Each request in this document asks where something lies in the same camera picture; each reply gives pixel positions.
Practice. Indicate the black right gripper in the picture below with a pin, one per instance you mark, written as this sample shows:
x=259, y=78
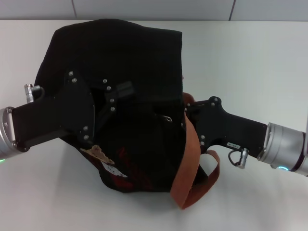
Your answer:
x=228, y=130

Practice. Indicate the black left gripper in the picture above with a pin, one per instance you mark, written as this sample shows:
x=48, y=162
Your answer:
x=62, y=115

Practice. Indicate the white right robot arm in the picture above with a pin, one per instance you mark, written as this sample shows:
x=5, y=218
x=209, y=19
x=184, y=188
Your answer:
x=281, y=142

